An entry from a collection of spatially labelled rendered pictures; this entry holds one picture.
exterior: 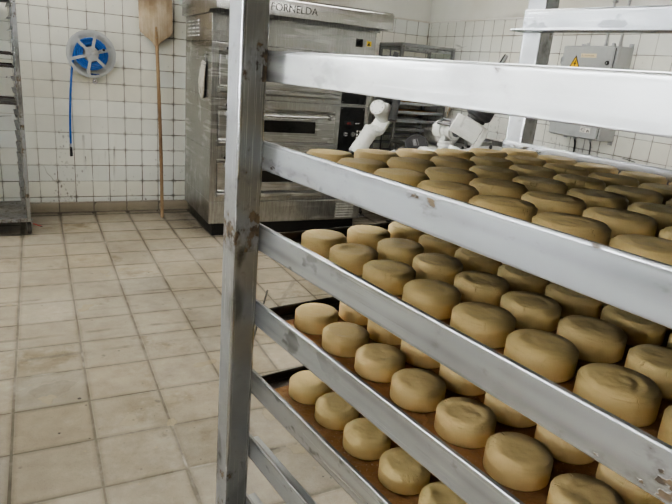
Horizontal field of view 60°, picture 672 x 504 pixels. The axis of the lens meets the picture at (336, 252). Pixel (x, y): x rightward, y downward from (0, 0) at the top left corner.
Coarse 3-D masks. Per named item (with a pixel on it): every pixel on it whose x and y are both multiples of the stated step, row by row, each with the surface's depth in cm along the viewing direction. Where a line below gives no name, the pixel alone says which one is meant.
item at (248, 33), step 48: (240, 0) 55; (240, 48) 56; (240, 96) 58; (240, 144) 59; (240, 192) 61; (240, 240) 62; (240, 288) 64; (240, 336) 66; (240, 384) 68; (240, 432) 70; (240, 480) 73
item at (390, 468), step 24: (312, 384) 68; (312, 408) 67; (336, 408) 64; (336, 432) 63; (360, 432) 60; (360, 456) 58; (384, 456) 56; (408, 456) 57; (384, 480) 55; (408, 480) 54; (432, 480) 57
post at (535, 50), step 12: (540, 0) 80; (552, 0) 79; (528, 36) 82; (540, 36) 80; (552, 36) 82; (528, 48) 82; (540, 48) 81; (528, 60) 82; (540, 60) 82; (516, 120) 85; (528, 120) 84; (516, 132) 85; (528, 132) 85
